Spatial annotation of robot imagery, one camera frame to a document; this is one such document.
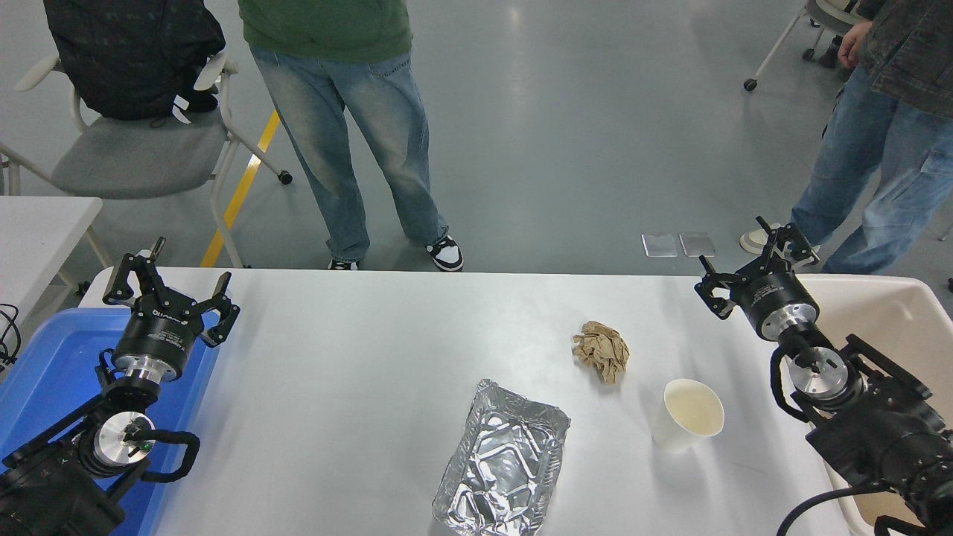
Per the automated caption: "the person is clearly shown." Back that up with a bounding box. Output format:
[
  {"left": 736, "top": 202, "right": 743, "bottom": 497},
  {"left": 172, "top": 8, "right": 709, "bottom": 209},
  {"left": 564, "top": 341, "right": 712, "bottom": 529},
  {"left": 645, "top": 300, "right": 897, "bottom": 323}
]
[
  {"left": 238, "top": 0, "right": 465, "bottom": 272},
  {"left": 739, "top": 0, "right": 953, "bottom": 275},
  {"left": 817, "top": 33, "right": 857, "bottom": 71}
]

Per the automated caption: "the grey seat white chair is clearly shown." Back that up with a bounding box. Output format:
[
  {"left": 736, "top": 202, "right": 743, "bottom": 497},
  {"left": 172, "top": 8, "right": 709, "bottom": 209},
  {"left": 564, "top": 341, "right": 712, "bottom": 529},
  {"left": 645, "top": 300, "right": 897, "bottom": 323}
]
[{"left": 0, "top": 51, "right": 293, "bottom": 269}]

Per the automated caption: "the wheeled office chair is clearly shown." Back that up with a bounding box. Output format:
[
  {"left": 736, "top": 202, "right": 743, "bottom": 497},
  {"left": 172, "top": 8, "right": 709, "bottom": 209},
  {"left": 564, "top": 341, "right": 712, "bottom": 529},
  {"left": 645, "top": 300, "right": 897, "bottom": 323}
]
[{"left": 743, "top": 0, "right": 868, "bottom": 92}]

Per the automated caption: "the white paper cup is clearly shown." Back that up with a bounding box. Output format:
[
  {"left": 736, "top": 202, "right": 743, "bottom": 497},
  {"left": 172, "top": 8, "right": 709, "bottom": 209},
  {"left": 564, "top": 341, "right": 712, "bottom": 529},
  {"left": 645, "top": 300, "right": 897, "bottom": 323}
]
[{"left": 651, "top": 378, "right": 725, "bottom": 453}]

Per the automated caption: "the black cable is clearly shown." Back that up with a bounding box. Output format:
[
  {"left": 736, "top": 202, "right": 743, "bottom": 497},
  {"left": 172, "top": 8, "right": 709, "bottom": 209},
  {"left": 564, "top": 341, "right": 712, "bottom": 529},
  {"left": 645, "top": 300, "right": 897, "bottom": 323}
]
[{"left": 0, "top": 303, "right": 22, "bottom": 371}]

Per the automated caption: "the large pale plastic bin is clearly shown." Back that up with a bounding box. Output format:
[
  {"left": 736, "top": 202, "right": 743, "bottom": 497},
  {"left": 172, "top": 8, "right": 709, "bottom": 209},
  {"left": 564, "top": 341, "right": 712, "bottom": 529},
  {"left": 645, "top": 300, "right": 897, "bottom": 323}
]
[{"left": 793, "top": 274, "right": 953, "bottom": 536}]

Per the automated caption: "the person's hand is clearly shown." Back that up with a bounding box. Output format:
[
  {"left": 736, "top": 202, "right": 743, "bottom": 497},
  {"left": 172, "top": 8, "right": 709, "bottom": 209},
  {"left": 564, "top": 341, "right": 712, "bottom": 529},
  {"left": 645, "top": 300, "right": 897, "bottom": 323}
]
[{"left": 838, "top": 21, "right": 873, "bottom": 71}]

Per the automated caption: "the crumpled tan paper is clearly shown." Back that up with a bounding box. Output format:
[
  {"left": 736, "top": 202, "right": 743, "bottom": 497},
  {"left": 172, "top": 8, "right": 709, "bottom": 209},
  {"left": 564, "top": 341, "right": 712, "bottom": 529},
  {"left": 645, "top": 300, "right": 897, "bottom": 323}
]
[{"left": 572, "top": 321, "right": 631, "bottom": 386}]

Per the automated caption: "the yellow floor tape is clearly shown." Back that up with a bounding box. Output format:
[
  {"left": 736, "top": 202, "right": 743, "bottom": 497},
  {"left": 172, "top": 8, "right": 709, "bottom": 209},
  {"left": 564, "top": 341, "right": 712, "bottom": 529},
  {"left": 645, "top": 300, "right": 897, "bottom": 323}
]
[{"left": 200, "top": 109, "right": 282, "bottom": 268}]

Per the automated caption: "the blue plastic tray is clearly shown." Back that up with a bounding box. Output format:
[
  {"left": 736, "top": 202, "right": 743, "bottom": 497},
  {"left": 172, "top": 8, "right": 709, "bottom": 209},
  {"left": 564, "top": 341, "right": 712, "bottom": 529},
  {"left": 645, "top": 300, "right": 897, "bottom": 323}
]
[{"left": 0, "top": 307, "right": 222, "bottom": 536}]

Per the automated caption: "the silver foil tray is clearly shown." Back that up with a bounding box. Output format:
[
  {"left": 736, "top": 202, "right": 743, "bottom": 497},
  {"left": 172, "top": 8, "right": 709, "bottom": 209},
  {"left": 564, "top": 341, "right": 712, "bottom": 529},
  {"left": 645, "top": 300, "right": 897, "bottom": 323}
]
[{"left": 432, "top": 378, "right": 572, "bottom": 536}]

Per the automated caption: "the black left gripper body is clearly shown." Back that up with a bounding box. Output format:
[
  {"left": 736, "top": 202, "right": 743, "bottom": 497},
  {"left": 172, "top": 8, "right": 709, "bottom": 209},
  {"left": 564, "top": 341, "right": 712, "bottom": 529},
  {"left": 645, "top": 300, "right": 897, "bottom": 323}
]
[{"left": 112, "top": 290, "right": 208, "bottom": 374}]

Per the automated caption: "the black jacket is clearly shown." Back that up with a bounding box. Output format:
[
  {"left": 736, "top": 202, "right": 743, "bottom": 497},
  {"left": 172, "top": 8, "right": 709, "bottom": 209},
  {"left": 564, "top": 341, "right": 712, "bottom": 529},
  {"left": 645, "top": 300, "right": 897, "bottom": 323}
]
[{"left": 42, "top": 0, "right": 226, "bottom": 122}]

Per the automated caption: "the white side table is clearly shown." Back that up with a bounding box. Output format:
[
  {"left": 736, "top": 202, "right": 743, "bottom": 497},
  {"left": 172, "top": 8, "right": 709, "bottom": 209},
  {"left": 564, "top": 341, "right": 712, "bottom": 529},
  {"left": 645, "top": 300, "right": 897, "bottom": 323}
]
[{"left": 0, "top": 196, "right": 112, "bottom": 336}]

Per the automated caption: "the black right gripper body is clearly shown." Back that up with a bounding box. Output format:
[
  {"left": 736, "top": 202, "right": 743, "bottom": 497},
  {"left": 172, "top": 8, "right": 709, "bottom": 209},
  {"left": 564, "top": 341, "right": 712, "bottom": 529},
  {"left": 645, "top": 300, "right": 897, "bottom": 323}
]
[{"left": 733, "top": 270, "right": 820, "bottom": 336}]

